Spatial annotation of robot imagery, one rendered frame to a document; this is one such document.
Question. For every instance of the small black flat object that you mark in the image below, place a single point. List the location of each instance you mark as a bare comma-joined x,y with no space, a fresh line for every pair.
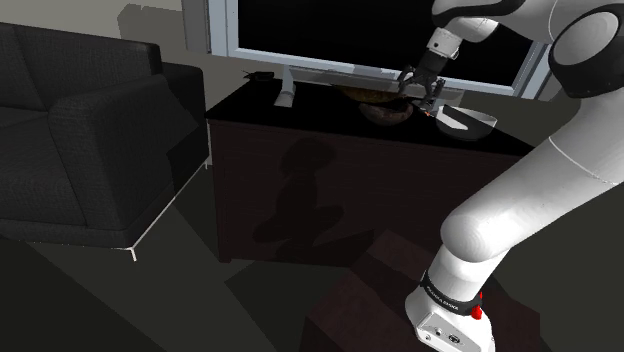
262,75

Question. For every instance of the silver framed television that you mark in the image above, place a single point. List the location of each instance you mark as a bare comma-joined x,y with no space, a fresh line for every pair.
341,29

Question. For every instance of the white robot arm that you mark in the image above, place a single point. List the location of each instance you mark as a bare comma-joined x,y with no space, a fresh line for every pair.
526,200

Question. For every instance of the dark grey sofa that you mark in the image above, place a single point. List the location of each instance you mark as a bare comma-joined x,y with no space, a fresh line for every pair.
97,146

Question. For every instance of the dark wooden cabinet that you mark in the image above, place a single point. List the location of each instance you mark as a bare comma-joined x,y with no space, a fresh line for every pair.
341,185

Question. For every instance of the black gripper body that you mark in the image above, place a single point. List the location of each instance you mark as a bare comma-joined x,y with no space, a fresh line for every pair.
430,63

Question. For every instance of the dark brown bowl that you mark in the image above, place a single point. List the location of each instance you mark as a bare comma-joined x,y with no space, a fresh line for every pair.
385,114

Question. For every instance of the shallow tan wooden bowl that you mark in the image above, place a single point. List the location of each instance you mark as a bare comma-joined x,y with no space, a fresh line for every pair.
365,93

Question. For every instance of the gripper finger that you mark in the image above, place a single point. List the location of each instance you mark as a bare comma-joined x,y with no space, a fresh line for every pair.
404,82
434,92

